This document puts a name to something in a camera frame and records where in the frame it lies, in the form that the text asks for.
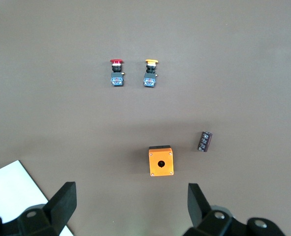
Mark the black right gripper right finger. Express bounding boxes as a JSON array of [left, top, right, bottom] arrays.
[[187, 183, 213, 228]]

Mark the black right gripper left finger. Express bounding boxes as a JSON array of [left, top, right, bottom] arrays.
[[42, 181, 77, 236]]

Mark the red push button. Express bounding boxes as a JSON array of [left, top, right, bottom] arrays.
[[109, 58, 126, 87]]

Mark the white drawer cabinet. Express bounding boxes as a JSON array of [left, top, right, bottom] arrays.
[[0, 160, 75, 236]]

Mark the yellow push button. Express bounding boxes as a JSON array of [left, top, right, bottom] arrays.
[[143, 58, 160, 89]]

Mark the orange box with hole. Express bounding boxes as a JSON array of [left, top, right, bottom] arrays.
[[148, 145, 175, 177]]

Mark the small black connector block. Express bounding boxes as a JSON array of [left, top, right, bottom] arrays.
[[197, 131, 213, 152]]

